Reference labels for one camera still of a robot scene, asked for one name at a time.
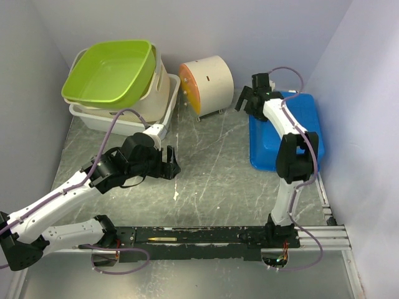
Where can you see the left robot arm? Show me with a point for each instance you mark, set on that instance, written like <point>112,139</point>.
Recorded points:
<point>110,169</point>

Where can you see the blue plastic tub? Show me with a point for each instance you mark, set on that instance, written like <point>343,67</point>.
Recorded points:
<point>264,141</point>

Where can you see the cream perforated basket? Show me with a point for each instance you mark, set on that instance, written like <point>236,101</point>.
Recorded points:
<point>151,106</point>

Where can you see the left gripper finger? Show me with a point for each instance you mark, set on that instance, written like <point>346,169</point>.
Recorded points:
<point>169,173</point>
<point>172,160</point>

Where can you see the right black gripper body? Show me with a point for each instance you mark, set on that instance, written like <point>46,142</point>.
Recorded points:
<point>262,117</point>

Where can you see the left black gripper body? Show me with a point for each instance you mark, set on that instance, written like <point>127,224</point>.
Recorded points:
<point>154,164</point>

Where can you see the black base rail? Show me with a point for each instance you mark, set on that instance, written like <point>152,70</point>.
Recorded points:
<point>186,243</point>

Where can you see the aluminium extrusion rail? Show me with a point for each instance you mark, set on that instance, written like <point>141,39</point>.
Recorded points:
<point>324,236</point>

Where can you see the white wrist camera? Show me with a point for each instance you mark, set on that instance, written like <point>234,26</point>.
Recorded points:
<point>157,132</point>
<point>272,85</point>

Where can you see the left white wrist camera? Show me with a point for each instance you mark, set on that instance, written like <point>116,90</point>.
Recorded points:
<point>157,132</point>

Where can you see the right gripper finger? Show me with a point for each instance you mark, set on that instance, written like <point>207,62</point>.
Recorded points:
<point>246,95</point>
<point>253,107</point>

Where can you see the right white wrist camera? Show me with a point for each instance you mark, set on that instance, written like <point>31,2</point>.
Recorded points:
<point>272,85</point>

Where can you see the green plastic basin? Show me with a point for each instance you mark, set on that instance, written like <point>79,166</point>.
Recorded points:
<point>111,75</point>

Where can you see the white plastic tray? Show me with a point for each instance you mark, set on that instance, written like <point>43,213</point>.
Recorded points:
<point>126,128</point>

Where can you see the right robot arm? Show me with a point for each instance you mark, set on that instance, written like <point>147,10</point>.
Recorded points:
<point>296,162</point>

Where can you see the cream cylinder orange-faced drawer unit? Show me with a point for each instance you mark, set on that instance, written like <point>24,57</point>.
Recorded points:
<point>207,85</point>

